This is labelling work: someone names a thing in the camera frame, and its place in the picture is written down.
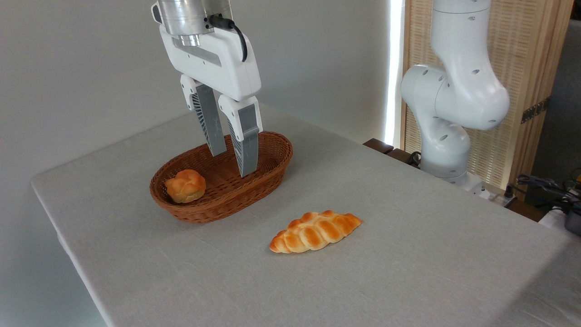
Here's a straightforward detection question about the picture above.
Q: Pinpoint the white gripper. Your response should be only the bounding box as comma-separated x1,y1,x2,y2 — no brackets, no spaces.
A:
159,24,264,178

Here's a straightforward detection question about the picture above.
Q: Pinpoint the round knotted bread roll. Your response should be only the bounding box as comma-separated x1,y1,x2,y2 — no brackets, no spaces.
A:
164,169,207,203

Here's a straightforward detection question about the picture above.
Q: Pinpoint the brown oval wicker basket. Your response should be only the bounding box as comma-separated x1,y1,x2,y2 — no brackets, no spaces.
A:
149,131,294,223

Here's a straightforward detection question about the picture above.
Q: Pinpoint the long braided bread loaf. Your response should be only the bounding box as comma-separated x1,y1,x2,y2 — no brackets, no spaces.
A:
269,210,363,254

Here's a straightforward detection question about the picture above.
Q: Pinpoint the dark wooden furniture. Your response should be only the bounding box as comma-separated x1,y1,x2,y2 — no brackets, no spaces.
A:
363,139,423,169

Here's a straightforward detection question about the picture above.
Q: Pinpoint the grey tablecloth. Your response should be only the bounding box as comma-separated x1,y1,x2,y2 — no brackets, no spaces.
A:
31,104,581,327

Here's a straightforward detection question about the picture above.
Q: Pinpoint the white power strip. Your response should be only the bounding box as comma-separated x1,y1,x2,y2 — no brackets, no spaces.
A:
472,182,518,208

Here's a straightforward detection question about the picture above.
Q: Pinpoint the bamboo folding screen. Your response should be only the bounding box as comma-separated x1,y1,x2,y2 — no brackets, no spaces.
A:
402,0,575,192

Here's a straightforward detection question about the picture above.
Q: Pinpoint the black screen hinge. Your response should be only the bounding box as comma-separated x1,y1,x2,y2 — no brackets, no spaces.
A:
521,97,551,124

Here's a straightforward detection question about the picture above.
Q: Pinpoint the dark grey device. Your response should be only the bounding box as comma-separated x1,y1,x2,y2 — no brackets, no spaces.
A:
565,203,581,236

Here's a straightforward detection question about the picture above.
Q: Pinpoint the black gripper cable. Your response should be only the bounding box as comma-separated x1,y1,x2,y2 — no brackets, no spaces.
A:
207,14,248,63

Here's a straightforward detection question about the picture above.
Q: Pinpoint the black cable bundle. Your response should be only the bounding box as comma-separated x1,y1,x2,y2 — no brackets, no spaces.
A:
515,174,581,206

